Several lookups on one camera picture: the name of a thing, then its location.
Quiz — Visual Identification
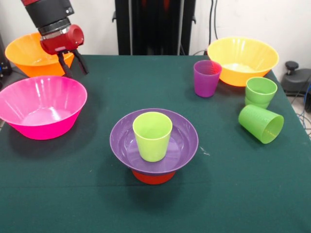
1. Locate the large orange plastic bowl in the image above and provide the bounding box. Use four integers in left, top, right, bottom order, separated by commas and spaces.
4, 33, 75, 78
207, 37, 279, 87

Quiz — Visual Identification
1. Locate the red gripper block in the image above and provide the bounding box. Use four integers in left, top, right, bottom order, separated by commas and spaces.
40, 24, 89, 78

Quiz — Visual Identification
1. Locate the dark green table cloth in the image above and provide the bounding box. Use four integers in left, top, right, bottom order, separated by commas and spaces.
0, 55, 311, 233

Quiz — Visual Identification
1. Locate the small red plastic bowl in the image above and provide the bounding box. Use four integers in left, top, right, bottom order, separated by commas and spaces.
132, 169, 176, 185

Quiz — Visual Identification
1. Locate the black knobbed stand base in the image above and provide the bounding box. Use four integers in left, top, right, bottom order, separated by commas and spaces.
281, 60, 311, 97

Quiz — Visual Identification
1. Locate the black equipment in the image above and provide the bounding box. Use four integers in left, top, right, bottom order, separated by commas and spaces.
0, 31, 12, 76

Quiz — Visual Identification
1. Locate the purple plastic bowl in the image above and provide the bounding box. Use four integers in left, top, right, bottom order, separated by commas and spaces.
109, 108, 199, 176

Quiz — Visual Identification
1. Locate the green plastic cup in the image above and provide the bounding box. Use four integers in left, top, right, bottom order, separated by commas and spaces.
238, 104, 285, 145
132, 111, 173, 163
244, 77, 278, 110

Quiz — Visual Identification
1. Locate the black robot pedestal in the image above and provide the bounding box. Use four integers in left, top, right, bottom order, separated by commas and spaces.
112, 0, 196, 56

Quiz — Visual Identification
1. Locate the purple plastic cup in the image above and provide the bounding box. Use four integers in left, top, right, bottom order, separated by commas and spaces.
193, 60, 223, 98

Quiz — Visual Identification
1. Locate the large pink plastic bowl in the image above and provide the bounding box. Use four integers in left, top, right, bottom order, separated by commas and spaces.
0, 75, 88, 141

